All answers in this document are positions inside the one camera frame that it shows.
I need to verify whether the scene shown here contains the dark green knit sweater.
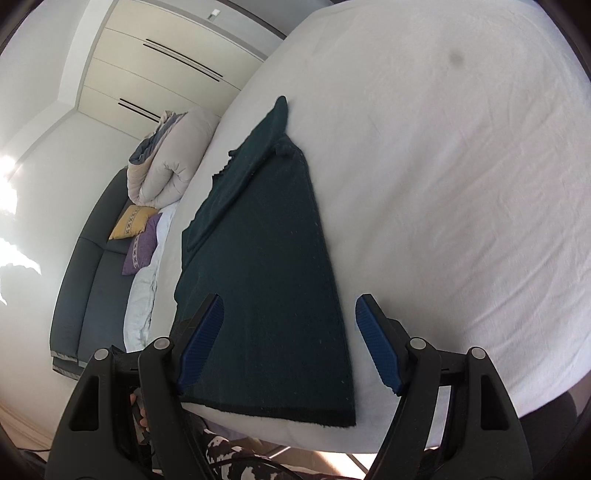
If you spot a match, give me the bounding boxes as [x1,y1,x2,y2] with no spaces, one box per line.
[174,97,356,427]

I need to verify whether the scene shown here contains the person left hand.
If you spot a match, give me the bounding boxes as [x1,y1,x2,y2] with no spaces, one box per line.
[130,389,150,445]

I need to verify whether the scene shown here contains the white crumpled pillow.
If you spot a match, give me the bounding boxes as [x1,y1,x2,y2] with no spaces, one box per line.
[123,202,178,352]

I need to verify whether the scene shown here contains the purple patterned cushion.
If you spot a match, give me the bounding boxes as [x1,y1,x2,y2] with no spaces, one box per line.
[122,213,161,276]

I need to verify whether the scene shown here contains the dark grey headboard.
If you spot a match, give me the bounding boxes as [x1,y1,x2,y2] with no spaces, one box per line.
[49,169,133,380]

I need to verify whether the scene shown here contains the black white patterned trousers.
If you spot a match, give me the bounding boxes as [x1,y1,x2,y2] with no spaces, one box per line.
[195,428,335,480]

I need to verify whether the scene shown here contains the yellow patterned cushion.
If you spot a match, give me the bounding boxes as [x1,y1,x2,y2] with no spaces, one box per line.
[109,205,158,240]

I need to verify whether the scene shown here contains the folded beige duvet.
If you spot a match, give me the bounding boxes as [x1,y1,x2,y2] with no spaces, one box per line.
[127,107,219,210]

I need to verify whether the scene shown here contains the white bed sheet mattress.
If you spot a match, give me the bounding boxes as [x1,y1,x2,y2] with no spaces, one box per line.
[151,1,590,453]

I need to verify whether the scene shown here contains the cream wardrobe with handles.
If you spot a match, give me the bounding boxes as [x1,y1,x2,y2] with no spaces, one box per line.
[78,1,266,139]

